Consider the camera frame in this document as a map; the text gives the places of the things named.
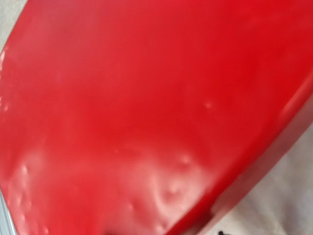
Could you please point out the red box lid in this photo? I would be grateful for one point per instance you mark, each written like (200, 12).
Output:
(148, 117)

